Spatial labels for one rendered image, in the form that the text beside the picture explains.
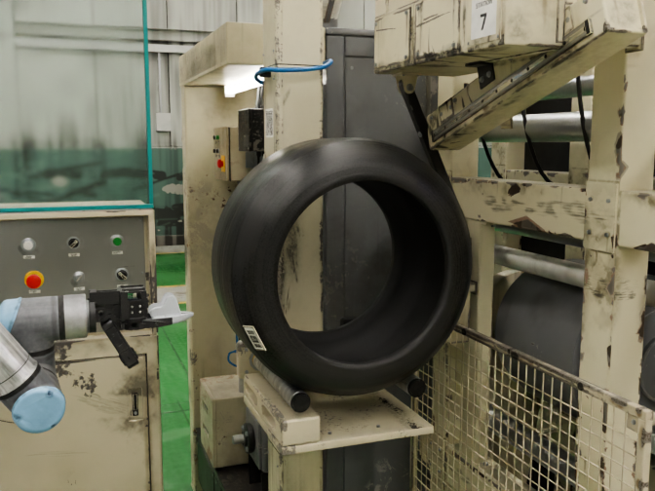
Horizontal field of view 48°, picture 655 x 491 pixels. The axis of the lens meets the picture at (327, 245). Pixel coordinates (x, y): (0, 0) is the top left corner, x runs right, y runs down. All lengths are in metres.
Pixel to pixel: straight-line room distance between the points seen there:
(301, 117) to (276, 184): 0.43
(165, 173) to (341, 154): 9.26
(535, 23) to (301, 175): 0.54
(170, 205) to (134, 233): 8.56
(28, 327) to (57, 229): 0.71
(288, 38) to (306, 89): 0.13
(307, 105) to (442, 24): 0.45
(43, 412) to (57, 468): 0.90
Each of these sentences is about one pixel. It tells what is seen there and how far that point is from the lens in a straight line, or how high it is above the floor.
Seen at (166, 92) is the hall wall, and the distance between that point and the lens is 10.83.
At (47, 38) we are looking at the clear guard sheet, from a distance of 2.19.
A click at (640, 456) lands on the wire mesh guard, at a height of 0.92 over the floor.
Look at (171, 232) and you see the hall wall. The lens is 10.81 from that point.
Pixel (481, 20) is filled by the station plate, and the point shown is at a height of 1.69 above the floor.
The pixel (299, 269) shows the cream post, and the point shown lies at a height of 1.13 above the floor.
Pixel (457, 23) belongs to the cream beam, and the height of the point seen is 1.70.
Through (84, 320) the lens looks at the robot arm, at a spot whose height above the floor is 1.11.
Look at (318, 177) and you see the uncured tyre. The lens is 1.50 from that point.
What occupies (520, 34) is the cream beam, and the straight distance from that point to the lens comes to 1.46.
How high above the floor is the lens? 1.45
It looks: 8 degrees down
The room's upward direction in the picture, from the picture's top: straight up
